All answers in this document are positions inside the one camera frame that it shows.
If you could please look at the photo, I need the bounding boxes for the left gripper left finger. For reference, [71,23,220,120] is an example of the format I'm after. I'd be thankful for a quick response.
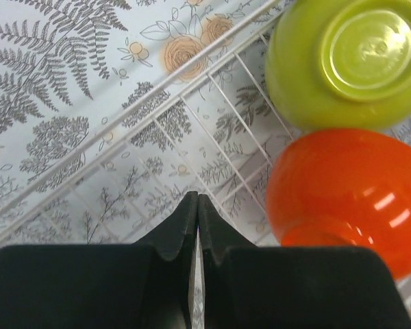
[0,192,198,328]

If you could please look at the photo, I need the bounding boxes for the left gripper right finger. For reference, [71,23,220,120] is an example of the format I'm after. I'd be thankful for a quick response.
[198,195,411,328]

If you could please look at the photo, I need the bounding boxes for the floral patterned table mat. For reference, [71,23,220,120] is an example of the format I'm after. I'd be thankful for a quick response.
[0,1,411,328]

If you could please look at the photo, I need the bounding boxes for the lime green bowl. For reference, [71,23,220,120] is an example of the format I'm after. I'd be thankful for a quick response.
[264,1,411,130]

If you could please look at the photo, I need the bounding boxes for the white wire dish rack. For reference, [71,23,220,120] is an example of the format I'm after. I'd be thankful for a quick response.
[0,1,300,248]

